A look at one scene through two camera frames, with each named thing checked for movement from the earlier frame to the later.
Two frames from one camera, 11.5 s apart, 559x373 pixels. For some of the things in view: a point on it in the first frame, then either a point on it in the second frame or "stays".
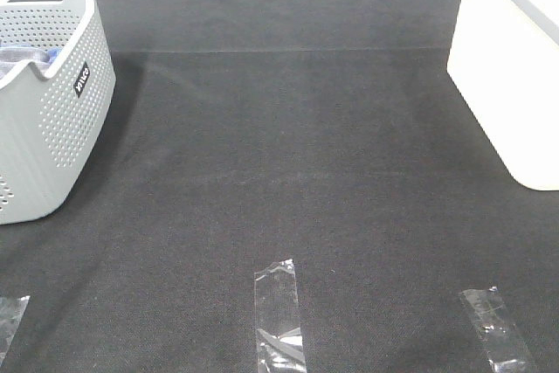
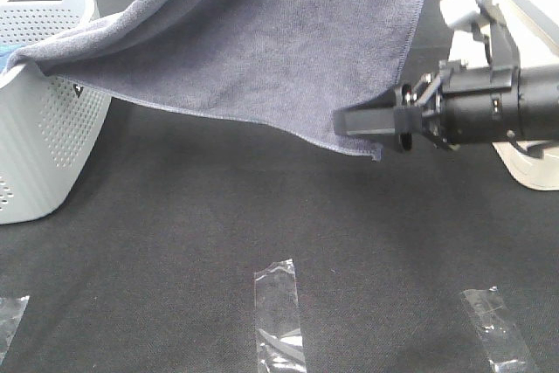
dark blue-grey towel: [10, 56] -> [286, 38]
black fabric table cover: [272, 107] stays
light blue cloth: [51, 53] -> [5, 51]
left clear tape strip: [11, 310] stays
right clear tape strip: [506, 351] stays
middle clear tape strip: [279, 340] stays
